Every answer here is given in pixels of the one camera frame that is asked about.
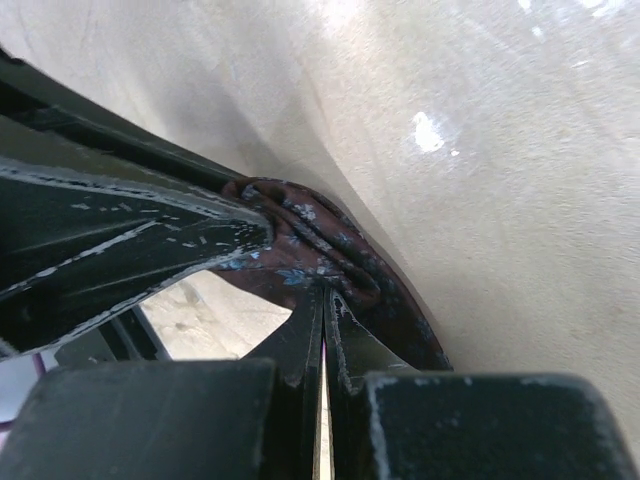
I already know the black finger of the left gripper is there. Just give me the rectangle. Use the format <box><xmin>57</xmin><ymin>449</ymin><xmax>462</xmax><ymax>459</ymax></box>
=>
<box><xmin>1</xmin><ymin>158</ymin><xmax>273</xmax><ymax>356</ymax></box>

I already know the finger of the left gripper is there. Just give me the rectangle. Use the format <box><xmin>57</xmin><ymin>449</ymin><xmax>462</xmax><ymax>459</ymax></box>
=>
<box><xmin>1</xmin><ymin>51</ymin><xmax>242</xmax><ymax>193</ymax></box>

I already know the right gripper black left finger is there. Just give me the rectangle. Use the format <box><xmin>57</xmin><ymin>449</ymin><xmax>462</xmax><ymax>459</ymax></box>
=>
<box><xmin>245</xmin><ymin>287</ymin><xmax>324</xmax><ymax>479</ymax></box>

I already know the dark patterned necktie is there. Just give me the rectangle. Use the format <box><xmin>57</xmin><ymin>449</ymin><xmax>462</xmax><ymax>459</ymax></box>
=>
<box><xmin>212</xmin><ymin>178</ymin><xmax>451</xmax><ymax>370</ymax></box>

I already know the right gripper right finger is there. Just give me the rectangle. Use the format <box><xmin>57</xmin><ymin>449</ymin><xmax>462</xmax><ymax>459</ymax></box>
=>
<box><xmin>323</xmin><ymin>288</ymin><xmax>415</xmax><ymax>479</ymax></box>

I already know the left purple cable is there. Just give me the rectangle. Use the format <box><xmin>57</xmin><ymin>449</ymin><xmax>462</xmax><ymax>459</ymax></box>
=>
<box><xmin>0</xmin><ymin>349</ymin><xmax>51</xmax><ymax>431</ymax></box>

